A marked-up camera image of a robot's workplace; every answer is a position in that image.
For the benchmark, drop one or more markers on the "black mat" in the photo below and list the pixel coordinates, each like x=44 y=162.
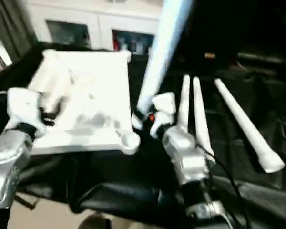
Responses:
x=264 y=100

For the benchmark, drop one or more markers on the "red bottle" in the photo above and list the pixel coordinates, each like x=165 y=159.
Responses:
x=115 y=40

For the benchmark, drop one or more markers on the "white plastic table top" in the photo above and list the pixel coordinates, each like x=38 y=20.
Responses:
x=90 y=78

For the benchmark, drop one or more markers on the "white cabinet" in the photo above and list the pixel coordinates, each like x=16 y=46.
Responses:
x=97 y=21

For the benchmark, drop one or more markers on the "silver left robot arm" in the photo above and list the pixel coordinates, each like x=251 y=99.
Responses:
x=4 y=155

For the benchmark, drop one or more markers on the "white plastic table leg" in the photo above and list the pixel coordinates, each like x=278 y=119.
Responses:
x=242 y=119
x=200 y=114
x=184 y=102
x=162 y=47

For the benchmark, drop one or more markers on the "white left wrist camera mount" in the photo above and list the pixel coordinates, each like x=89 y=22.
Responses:
x=23 y=105

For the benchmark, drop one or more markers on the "black box with gold label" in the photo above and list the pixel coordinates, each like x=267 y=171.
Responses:
x=205 y=31

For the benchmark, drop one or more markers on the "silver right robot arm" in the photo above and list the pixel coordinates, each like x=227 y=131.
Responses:
x=188 y=155

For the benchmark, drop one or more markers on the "black rod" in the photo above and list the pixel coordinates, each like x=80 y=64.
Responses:
x=264 y=58

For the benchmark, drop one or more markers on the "dark left robot foot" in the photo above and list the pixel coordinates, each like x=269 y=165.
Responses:
x=95 y=223

